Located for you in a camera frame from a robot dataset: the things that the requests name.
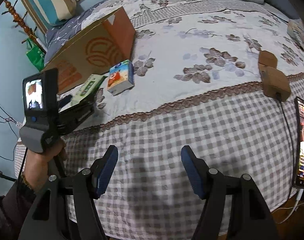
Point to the person's left hand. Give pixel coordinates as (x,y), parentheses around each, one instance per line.
(36,165)

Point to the left striped pillow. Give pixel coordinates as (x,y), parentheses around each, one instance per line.
(50,13)

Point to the blue orange cartoon carton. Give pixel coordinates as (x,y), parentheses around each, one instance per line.
(120,78)

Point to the green tissue packet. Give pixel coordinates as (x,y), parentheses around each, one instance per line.
(82,93)

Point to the wooden phone stand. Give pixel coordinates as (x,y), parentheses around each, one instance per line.
(274,82)

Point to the green shopping bag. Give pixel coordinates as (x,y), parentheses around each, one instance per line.
(35,55)

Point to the wooden coat rack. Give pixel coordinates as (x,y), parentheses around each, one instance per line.
(19,21)

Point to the smartphone with lit screen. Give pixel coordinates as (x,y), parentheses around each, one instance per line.
(298,179)

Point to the white plug on cable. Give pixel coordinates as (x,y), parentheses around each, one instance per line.
(18,124)

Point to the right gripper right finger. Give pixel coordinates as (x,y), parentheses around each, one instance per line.
(197,172)

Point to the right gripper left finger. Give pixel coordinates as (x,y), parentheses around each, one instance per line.
(102,170)

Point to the pink white plush item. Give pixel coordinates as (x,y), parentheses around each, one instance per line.
(295,30)

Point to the brown cardboard box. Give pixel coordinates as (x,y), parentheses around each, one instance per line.
(94,50)

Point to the floral checked bedspread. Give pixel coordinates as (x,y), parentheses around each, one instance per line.
(196,83)

